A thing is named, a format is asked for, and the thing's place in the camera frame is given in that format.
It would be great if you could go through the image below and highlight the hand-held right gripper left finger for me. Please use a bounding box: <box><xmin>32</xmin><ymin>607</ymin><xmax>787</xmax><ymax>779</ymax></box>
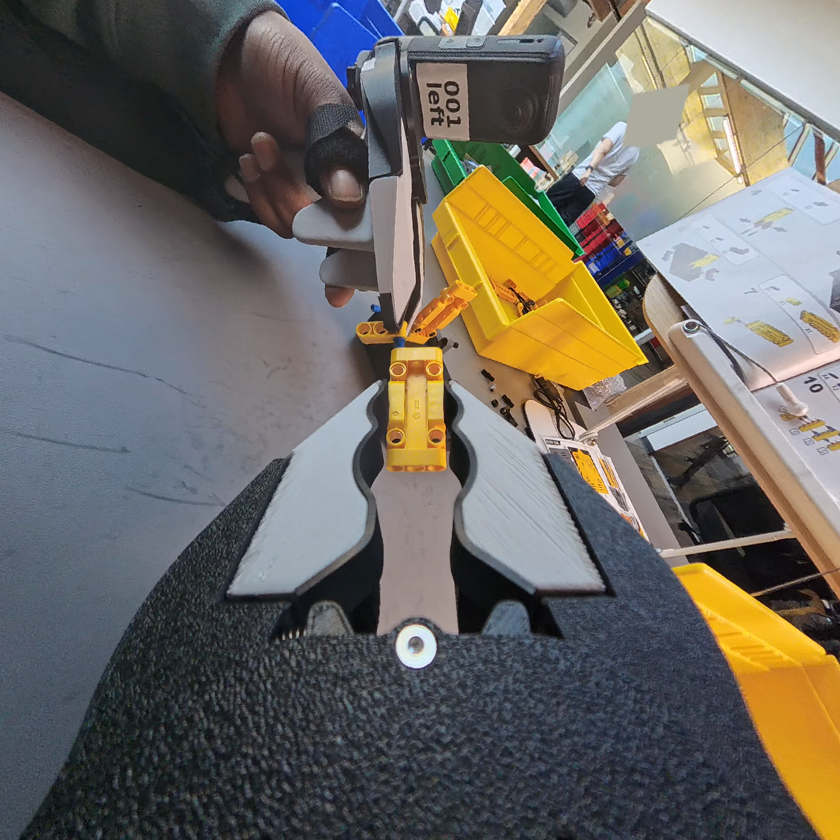
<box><xmin>226</xmin><ymin>381</ymin><xmax>384</xmax><ymax>599</ymax></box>

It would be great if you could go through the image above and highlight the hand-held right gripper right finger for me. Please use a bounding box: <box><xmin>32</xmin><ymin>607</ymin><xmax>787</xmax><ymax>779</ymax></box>
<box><xmin>451</xmin><ymin>384</ymin><xmax>607</xmax><ymax>595</ymax></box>

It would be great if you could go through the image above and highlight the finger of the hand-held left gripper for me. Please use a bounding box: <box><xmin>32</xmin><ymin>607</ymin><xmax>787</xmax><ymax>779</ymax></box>
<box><xmin>374</xmin><ymin>174</ymin><xmax>418</xmax><ymax>332</ymax></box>
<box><xmin>415</xmin><ymin>164</ymin><xmax>430</xmax><ymax>329</ymax></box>

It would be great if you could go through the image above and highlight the black lego model yellow beam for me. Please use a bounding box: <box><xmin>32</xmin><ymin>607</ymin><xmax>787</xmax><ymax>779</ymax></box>
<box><xmin>401</xmin><ymin>280</ymin><xmax>487</xmax><ymax>382</ymax></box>

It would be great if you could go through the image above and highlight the yellow storage bin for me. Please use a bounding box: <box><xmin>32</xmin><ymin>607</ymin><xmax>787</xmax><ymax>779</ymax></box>
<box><xmin>672</xmin><ymin>562</ymin><xmax>840</xmax><ymax>840</ymax></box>
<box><xmin>431</xmin><ymin>164</ymin><xmax>647</xmax><ymax>392</ymax></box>

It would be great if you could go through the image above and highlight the yellow lego panel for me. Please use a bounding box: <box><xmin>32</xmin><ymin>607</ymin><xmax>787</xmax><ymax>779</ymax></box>
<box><xmin>384</xmin><ymin>344</ymin><xmax>450</xmax><ymax>473</ymax></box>

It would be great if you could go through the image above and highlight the person's left forearm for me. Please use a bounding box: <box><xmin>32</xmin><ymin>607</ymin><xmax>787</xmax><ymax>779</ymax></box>
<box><xmin>0</xmin><ymin>0</ymin><xmax>283</xmax><ymax>217</ymax></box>

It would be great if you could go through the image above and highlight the heap of yellow lego parts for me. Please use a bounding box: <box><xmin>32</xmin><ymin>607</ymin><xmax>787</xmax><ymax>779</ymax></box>
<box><xmin>497</xmin><ymin>279</ymin><xmax>539</xmax><ymax>319</ymax></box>

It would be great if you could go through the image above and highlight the pile of loose lego pieces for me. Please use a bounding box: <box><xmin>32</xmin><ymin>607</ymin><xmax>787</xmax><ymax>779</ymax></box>
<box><xmin>476</xmin><ymin>368</ymin><xmax>526</xmax><ymax>421</ymax></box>

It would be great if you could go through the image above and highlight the open lego instruction manual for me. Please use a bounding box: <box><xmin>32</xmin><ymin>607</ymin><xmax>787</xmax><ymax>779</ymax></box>
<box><xmin>637</xmin><ymin>168</ymin><xmax>840</xmax><ymax>460</ymax></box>

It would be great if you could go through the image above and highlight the person's left hand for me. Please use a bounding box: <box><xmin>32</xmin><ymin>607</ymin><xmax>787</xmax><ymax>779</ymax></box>
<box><xmin>214</xmin><ymin>11</ymin><xmax>371</xmax><ymax>309</ymax></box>

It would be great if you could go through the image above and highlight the sticker sheet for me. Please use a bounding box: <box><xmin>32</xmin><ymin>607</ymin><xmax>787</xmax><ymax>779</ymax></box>
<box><xmin>565</xmin><ymin>440</ymin><xmax>647</xmax><ymax>532</ymax></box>

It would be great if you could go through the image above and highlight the green storage bin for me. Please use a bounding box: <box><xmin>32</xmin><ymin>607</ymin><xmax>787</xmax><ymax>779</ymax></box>
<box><xmin>431</xmin><ymin>138</ymin><xmax>585</xmax><ymax>257</ymax></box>

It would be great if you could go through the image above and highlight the blue storage bin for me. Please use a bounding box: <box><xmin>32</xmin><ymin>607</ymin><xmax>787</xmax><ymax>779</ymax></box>
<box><xmin>276</xmin><ymin>0</ymin><xmax>408</xmax><ymax>93</ymax></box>

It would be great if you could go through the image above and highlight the stack of coloured small bins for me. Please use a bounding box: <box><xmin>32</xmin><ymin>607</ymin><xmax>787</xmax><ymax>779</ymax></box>
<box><xmin>578</xmin><ymin>204</ymin><xmax>644</xmax><ymax>283</ymax></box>

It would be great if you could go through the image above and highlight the white document stand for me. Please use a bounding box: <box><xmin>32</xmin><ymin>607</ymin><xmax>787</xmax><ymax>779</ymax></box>
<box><xmin>670</xmin><ymin>319</ymin><xmax>840</xmax><ymax>578</ymax></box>

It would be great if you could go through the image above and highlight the metal gooseneck page holder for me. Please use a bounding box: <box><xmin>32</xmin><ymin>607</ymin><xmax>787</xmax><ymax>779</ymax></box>
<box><xmin>680</xmin><ymin>319</ymin><xmax>808</xmax><ymax>421</ymax></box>

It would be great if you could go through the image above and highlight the black cable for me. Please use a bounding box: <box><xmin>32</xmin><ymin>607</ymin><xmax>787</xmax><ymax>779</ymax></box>
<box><xmin>532</xmin><ymin>377</ymin><xmax>578</xmax><ymax>441</ymax></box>

